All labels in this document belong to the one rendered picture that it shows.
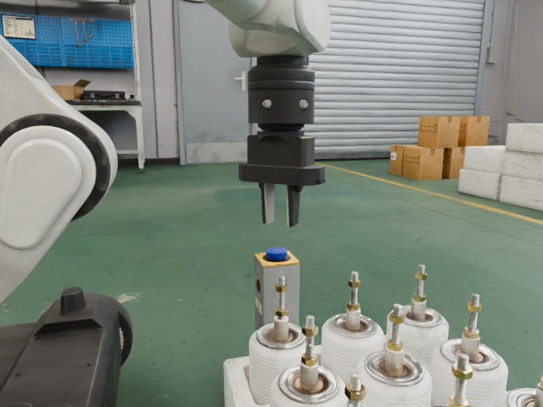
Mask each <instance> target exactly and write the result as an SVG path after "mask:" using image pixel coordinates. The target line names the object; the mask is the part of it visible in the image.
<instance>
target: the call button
mask: <svg viewBox="0 0 543 407"><path fill-rule="evenodd" d="M266 255H267V256H268V258H269V259H271V260H281V259H284V258H285V256H286V255H287V250H286V249H285V248H282V247H272V248H269V249H267V250H266Z"/></svg>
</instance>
